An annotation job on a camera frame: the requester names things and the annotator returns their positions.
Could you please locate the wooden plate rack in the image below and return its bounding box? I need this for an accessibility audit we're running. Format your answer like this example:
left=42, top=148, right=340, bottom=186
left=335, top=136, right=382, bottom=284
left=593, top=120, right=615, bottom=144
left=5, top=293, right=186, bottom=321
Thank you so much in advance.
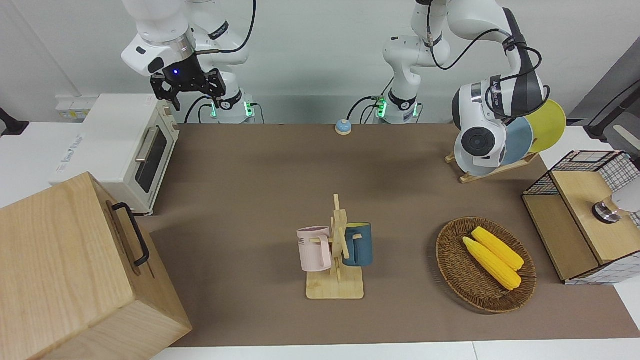
left=444, top=150, right=540, bottom=185

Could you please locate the light blue plate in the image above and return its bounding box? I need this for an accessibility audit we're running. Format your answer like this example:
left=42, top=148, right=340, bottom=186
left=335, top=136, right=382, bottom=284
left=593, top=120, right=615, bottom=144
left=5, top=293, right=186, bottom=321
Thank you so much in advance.
left=499, top=117, right=534, bottom=167

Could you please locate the black stand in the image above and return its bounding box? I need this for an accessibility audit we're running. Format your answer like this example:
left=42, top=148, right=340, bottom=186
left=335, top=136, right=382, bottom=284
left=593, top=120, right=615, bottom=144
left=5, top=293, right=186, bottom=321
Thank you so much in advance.
left=0, top=107, right=29, bottom=137

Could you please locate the yellow plate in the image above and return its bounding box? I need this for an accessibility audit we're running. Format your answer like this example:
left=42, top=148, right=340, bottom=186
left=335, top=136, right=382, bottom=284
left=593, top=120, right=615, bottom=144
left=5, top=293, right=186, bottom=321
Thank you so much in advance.
left=525, top=98, right=568, bottom=154

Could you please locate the white toaster oven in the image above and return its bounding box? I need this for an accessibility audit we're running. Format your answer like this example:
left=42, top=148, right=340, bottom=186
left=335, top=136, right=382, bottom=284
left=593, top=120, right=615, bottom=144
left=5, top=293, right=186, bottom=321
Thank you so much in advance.
left=48, top=93, right=180, bottom=217

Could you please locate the gray plate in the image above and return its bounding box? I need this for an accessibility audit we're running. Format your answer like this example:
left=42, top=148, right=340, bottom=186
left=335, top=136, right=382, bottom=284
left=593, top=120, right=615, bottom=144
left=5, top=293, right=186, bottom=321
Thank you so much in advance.
left=454, top=150, right=503, bottom=178

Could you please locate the round wicker basket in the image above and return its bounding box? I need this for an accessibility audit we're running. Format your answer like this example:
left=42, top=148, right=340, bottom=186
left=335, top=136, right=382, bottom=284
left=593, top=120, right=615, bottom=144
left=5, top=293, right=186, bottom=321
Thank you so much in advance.
left=435, top=216, right=538, bottom=315

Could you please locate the wire grid wooden shelf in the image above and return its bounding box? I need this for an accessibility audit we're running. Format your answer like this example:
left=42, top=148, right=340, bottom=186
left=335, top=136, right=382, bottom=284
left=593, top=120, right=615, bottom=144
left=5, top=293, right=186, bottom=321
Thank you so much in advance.
left=521, top=150, right=640, bottom=286

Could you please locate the wooden mug tree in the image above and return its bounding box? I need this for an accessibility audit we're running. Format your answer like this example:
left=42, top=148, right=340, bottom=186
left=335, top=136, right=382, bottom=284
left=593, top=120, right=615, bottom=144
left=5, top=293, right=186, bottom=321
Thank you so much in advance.
left=305, top=193, right=365, bottom=300

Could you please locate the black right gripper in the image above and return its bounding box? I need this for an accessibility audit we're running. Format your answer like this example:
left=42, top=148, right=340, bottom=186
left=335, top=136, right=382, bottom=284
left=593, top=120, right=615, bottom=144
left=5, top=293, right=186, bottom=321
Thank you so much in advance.
left=149, top=54, right=227, bottom=112

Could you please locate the white cylinder grinder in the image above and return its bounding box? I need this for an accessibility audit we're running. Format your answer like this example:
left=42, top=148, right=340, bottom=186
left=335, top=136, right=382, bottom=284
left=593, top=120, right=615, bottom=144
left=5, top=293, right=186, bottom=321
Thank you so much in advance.
left=592, top=177, right=640, bottom=224

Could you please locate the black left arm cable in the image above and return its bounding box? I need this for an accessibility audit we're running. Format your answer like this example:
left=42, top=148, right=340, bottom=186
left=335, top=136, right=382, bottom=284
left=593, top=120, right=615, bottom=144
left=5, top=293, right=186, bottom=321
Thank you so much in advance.
left=426, top=0, right=551, bottom=122

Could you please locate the pink mug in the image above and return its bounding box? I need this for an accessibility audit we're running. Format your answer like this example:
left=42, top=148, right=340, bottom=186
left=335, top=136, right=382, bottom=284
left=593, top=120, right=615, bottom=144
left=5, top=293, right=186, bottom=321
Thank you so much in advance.
left=296, top=225, right=333, bottom=273

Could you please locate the yellow corn cob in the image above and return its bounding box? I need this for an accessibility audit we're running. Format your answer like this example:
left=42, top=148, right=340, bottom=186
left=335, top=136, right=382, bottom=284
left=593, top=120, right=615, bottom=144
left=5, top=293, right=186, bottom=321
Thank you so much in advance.
left=462, top=236, right=523, bottom=291
left=471, top=226, right=525, bottom=272

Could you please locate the wooden box with black handle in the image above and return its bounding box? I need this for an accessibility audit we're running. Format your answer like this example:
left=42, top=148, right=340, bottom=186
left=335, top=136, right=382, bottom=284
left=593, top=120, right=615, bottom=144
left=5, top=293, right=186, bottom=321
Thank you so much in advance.
left=0, top=171, right=194, bottom=360

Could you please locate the dark teal mug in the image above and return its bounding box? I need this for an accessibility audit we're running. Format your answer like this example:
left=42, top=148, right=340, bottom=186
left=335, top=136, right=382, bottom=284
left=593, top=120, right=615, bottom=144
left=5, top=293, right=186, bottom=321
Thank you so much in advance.
left=342, top=222, right=374, bottom=268

